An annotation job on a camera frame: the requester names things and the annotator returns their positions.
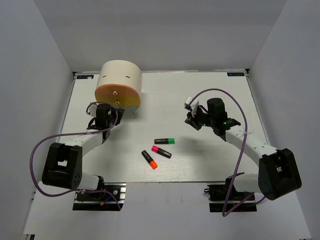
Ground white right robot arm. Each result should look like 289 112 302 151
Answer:
184 96 302 201

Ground blue corner sticker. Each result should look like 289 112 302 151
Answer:
76 74 94 80
227 72 245 77

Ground green cap black highlighter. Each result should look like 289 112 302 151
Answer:
154 138 175 145

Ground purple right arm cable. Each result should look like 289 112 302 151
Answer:
192 88 267 218

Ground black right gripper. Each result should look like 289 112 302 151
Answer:
185 106 216 131

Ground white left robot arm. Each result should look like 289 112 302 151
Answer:
41 103 125 200

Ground orange top drawer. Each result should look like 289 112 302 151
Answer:
94 84 139 98

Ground pink cap black highlighter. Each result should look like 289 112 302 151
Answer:
151 145 172 159

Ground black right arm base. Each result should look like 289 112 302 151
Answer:
204 182 257 213

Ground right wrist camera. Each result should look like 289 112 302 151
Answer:
184 96 199 117

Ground yellow drawer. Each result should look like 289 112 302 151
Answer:
95 95 141 107

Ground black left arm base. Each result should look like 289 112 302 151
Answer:
72 183 127 212

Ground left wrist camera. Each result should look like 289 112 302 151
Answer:
86 103 98 118

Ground blue right corner sticker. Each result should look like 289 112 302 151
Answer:
227 72 245 77

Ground cream round drawer cabinet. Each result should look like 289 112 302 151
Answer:
96 60 143 103

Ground orange cap black highlighter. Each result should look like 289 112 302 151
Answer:
141 150 158 170

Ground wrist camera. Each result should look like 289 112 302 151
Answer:
184 96 199 117
86 103 98 118

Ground pale green bottom drawer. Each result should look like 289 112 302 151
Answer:
119 105 140 114

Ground blue left corner sticker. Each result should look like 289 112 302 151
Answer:
76 74 94 80

